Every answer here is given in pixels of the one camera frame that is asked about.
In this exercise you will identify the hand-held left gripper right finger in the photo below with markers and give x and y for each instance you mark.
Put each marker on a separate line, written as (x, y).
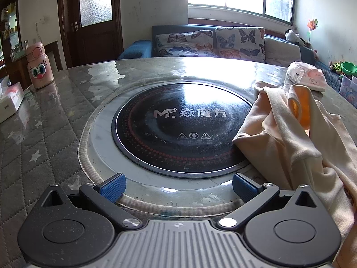
(245, 187)

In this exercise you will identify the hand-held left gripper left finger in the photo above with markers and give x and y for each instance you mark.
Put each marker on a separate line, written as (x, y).
(113, 187)

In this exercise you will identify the cream fleece garment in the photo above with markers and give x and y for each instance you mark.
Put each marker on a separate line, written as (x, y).
(279, 150)

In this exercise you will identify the round black induction cooktop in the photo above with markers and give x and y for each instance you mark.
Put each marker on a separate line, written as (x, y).
(167, 136)

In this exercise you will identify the pink white tissue pack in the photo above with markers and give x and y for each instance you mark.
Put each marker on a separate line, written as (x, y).
(306, 75)

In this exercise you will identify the white tissue box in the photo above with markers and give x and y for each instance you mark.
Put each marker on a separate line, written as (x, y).
(11, 99)

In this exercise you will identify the pink cartoon face bottle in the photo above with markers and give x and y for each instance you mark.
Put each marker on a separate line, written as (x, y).
(40, 71)

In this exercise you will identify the beige cushion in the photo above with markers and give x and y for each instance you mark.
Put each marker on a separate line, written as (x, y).
(281, 51)

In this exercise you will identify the blue sofa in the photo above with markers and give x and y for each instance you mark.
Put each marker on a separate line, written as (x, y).
(139, 48)

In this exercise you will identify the clear plastic storage box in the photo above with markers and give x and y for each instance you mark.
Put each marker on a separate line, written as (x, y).
(348, 89)

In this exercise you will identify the square butterfly print cushion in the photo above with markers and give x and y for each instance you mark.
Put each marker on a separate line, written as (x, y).
(239, 43)

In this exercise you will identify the dark wooden door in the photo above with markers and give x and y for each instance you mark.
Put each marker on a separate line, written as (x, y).
(94, 42)

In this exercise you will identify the green plush toy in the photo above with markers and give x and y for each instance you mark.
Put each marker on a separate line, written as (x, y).
(337, 67)

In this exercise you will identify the wide butterfly print cushion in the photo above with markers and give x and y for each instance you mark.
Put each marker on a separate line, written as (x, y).
(184, 44)

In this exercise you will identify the panda plush toy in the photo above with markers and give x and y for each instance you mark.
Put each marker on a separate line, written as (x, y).
(291, 36)

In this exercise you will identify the green plastic basin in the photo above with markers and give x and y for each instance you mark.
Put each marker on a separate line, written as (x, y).
(350, 68)

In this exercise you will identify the colourful pinwheel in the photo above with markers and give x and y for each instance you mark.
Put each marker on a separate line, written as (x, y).
(312, 25)

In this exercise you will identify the wooden shelf cabinet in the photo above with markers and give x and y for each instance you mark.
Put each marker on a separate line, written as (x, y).
(11, 33)

